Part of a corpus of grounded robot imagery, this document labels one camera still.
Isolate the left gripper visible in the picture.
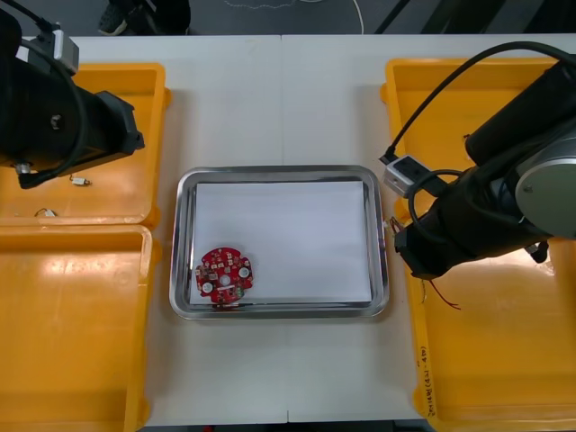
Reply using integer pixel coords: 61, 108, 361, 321
79, 90, 147, 170

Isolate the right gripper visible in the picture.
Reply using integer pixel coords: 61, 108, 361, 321
394, 202, 465, 280

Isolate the red black green-yellow wire harness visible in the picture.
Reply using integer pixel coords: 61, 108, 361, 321
387, 216, 463, 311

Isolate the round red circuit board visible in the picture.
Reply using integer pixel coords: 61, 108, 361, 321
194, 244, 257, 305

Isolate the yellow-orange plastic bin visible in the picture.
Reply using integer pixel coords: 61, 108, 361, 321
0, 62, 172, 229
380, 57, 576, 227
0, 224, 162, 432
402, 233, 576, 432

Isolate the person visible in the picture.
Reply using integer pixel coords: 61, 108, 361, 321
97, 0, 193, 36

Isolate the white sheet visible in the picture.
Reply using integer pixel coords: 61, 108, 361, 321
188, 179, 374, 303

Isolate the steel tray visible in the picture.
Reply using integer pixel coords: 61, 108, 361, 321
169, 165, 391, 320

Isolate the black stand leg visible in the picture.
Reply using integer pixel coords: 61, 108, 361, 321
373, 0, 411, 35

